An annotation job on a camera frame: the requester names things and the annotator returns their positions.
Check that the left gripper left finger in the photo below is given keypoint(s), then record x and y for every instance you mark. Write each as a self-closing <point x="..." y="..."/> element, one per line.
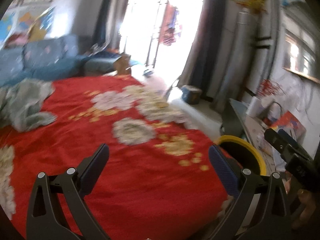
<point x="45" y="217"/>

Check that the glass tv cabinet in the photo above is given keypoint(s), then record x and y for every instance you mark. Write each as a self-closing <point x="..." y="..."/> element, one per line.
<point x="236" y="122"/>

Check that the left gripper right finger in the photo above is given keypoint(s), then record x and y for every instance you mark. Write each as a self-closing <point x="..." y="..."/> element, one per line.
<point x="260" y="209"/>

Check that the wall television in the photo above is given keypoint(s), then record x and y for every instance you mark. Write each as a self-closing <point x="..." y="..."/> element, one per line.
<point x="301" y="49"/>

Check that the light grey cloth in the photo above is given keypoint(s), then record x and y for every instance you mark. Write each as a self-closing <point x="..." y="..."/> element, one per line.
<point x="21" y="105"/>

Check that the red berry decoration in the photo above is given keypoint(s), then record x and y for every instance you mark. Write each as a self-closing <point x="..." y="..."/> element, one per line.
<point x="269" y="88"/>

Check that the right hand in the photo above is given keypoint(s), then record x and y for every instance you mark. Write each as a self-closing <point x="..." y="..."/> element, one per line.
<point x="304" y="206"/>

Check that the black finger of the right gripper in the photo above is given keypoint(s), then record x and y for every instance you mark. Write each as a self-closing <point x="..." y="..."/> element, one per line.
<point x="290" y="151"/>

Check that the white paper roll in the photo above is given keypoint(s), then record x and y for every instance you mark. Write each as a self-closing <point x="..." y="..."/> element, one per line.
<point x="253" y="108"/>

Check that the red colourful box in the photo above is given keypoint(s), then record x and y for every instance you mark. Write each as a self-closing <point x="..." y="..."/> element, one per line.
<point x="290" y="124"/>

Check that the grey standing air conditioner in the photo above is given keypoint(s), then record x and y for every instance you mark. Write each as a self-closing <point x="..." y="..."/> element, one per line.
<point x="238" y="61"/>

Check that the yellow rim trash bin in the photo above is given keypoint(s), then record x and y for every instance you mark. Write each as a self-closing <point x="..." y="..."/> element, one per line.
<point x="242" y="153"/>

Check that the blue sofa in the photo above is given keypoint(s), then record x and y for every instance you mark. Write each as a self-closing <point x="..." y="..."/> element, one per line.
<point x="54" y="59"/>

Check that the brown paper bag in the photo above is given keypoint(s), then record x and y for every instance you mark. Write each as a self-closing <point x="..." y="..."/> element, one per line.
<point x="122" y="65"/>

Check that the red floral blanket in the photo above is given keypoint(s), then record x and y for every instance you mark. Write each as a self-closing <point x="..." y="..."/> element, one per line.
<point x="165" y="188"/>

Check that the world map poster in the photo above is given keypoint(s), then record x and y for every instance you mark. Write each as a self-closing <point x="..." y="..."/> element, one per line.
<point x="21" y="20"/>

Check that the dark curtain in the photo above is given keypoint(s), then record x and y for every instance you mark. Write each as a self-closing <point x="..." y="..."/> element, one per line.
<point x="203" y="54"/>

